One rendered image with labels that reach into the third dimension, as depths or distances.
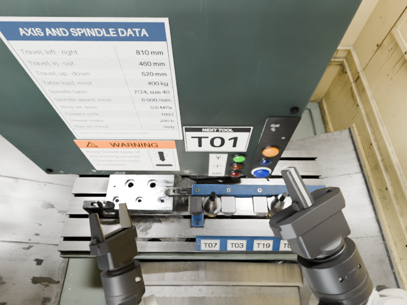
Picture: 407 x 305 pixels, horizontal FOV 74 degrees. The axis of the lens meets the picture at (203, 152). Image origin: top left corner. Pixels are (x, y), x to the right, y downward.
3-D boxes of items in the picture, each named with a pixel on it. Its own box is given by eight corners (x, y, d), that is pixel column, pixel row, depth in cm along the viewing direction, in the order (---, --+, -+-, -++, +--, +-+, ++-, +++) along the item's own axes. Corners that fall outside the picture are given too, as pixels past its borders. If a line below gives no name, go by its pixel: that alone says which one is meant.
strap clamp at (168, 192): (195, 203, 126) (195, 191, 113) (167, 203, 126) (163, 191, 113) (195, 196, 127) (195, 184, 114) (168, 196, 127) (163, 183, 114)
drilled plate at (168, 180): (173, 212, 120) (172, 209, 115) (107, 212, 120) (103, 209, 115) (175, 166, 131) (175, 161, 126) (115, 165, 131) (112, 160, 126)
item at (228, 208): (236, 216, 92) (236, 215, 91) (220, 216, 92) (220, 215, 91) (235, 196, 95) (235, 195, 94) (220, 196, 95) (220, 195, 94)
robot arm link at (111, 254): (148, 224, 65) (157, 272, 66) (119, 226, 70) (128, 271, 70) (109, 245, 54) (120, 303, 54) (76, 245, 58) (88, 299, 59)
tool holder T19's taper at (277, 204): (283, 198, 93) (288, 191, 87) (284, 211, 91) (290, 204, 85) (269, 198, 93) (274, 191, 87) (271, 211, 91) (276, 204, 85)
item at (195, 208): (203, 216, 92) (203, 215, 91) (188, 216, 92) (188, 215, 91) (203, 196, 95) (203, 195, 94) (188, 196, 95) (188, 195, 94)
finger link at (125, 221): (115, 204, 66) (120, 229, 66) (125, 203, 65) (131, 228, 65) (120, 202, 68) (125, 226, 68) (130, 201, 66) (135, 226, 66)
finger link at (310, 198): (281, 168, 42) (298, 204, 43) (294, 169, 39) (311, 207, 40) (290, 164, 43) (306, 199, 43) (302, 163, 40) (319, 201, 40)
